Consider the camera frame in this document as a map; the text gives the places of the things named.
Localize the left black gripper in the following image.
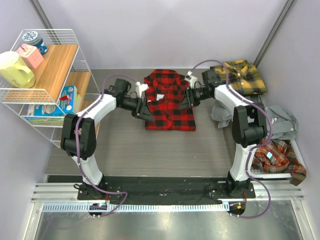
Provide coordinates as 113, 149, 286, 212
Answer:
119, 96, 155, 122

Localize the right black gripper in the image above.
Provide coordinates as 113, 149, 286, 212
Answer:
178, 86, 211, 111

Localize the red black plaid shirt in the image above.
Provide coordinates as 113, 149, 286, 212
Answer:
144, 69, 196, 132

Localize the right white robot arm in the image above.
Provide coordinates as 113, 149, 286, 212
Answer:
179, 71, 268, 198

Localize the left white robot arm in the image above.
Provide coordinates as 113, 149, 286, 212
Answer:
60, 74, 154, 200

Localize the grey long sleeve shirt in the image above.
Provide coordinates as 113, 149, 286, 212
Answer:
211, 101, 299, 141

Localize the yellow plaid folded shirt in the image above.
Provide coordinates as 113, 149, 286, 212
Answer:
224, 59, 268, 96

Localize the blue product box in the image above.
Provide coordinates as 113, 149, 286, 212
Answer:
26, 85, 79, 117

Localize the white laundry basket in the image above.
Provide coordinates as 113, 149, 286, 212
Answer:
246, 138, 305, 181

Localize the orange plaid shirt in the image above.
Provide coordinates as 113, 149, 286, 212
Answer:
251, 138, 308, 187

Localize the pink cube box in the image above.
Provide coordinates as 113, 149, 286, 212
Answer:
16, 43, 44, 69

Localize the blue round tin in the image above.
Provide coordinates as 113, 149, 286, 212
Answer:
22, 30, 48, 55

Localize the yellow mug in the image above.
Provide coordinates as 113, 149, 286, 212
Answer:
0, 51, 35, 89

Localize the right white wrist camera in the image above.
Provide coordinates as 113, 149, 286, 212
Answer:
184, 71, 198, 89

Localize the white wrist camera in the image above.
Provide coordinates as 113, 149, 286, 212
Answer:
184, 71, 198, 89
135, 81, 149, 98

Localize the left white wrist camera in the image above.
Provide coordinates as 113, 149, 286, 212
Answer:
135, 81, 149, 98

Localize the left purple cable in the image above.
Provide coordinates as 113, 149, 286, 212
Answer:
74, 74, 142, 217

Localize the purple cable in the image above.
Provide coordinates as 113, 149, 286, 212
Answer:
74, 74, 142, 217
193, 59, 273, 220

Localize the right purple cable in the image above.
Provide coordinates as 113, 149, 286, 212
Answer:
193, 59, 273, 220

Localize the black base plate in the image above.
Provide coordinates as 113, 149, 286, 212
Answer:
73, 176, 256, 206

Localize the white wire shelf rack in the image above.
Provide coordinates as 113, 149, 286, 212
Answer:
0, 29, 100, 147

